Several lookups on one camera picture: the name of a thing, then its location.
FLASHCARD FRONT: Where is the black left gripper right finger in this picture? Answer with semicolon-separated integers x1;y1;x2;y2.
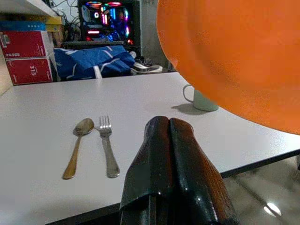
169;118;240;225

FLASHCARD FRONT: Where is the white wall shelf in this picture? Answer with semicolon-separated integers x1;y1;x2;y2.
0;0;60;18

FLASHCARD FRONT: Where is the red cardboard box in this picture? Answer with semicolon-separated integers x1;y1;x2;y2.
0;30;51;59

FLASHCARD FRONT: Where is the silver fork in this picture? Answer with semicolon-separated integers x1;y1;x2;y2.
95;115;120;178

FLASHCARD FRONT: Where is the gold spoon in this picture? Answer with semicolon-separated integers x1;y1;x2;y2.
62;118;95;180

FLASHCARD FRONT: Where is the blue cardboard box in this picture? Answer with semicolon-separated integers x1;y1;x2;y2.
0;20;46;32

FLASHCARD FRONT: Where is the yellow cardboard box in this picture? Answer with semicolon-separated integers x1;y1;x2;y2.
45;16;63;32

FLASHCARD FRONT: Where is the mint green mug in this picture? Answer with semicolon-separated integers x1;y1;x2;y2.
182;83;220;112

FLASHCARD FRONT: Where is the black and white shoe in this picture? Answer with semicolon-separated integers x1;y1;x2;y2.
133;62;164;73

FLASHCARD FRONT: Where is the orange plate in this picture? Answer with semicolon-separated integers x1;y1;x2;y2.
156;0;300;136

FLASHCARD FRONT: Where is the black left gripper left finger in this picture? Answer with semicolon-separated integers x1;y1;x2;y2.
119;116;176;225

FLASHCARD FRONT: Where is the blue bag with white straps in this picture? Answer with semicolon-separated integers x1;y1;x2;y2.
53;45;136;80

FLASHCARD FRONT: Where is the red box printed 315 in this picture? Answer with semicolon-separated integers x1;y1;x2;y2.
6;57;54;85

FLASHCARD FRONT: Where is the computer case with coloured lights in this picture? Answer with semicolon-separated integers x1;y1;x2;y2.
78;0;141;46

